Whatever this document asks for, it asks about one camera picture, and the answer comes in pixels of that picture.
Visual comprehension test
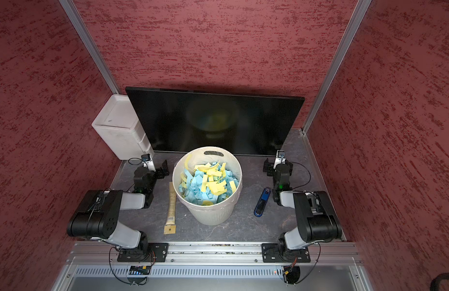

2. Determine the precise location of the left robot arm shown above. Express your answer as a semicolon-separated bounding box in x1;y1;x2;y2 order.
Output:
67;158;169;261

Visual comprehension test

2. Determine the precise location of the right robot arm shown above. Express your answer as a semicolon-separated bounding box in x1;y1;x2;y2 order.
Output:
263;158;343;261

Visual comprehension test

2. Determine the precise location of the black flat monitor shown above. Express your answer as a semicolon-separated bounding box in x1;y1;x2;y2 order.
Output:
126;87;304;156

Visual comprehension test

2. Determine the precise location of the pile of discarded notes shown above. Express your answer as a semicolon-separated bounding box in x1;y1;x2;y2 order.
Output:
178;162;240;206

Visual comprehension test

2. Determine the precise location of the white plastic drawer unit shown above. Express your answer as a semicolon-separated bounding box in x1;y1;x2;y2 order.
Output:
92;95;154;160

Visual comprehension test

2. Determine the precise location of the beige plastic waste bin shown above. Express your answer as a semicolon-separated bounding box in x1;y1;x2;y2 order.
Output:
172;146;243;226

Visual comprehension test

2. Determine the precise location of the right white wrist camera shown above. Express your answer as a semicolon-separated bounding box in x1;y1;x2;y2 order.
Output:
274;150;286;169

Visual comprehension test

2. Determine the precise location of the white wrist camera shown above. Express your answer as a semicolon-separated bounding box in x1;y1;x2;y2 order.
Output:
274;150;286;169
141;154;156;172

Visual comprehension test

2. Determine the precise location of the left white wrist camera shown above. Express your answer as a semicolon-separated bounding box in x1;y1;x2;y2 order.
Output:
141;154;156;172

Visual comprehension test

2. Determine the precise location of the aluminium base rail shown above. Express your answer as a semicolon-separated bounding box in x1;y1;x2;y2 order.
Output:
65;239;361;266

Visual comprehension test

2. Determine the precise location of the right aluminium corner post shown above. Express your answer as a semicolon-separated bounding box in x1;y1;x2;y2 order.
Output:
302;0;372;136

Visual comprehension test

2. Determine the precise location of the aluminium corner post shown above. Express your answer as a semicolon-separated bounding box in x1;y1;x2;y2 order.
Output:
59;0;120;94
302;0;372;136

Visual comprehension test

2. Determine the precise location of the left aluminium corner post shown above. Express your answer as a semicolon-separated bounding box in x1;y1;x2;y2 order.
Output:
59;0;120;94

